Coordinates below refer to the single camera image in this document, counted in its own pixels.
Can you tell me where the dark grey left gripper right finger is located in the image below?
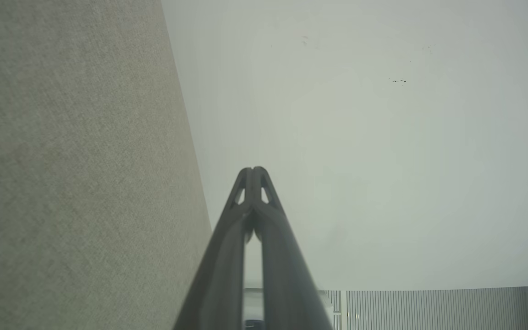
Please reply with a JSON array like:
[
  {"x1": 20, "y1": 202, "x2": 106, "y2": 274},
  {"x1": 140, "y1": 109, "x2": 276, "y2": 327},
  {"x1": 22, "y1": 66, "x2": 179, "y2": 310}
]
[{"x1": 251, "y1": 166, "x2": 336, "y2": 330}]

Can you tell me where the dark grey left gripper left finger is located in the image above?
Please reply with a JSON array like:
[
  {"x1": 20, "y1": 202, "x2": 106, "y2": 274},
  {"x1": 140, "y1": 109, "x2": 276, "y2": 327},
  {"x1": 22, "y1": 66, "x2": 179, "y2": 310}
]
[{"x1": 172, "y1": 167, "x2": 253, "y2": 330}]

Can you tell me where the white ribbed panel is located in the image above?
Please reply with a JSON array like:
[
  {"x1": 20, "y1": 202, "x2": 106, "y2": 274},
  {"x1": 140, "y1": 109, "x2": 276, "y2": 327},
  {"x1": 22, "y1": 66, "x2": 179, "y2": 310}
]
[{"x1": 324, "y1": 286, "x2": 528, "y2": 330}]

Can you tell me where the grey fabric sofa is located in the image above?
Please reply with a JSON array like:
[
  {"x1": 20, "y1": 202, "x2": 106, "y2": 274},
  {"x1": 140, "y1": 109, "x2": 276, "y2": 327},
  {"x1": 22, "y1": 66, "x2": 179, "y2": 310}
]
[{"x1": 0, "y1": 0, "x2": 213, "y2": 330}]

